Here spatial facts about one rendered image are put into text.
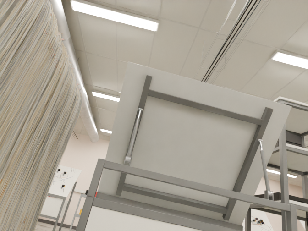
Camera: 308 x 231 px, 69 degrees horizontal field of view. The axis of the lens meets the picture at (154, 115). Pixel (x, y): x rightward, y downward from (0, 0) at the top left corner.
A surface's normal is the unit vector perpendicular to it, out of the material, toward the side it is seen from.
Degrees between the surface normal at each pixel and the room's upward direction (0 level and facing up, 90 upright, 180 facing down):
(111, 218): 90
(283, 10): 180
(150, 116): 128
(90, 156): 90
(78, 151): 90
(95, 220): 90
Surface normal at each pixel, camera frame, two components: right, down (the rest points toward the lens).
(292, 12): -0.20, 0.88
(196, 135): 0.01, 0.24
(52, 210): 0.11, -0.40
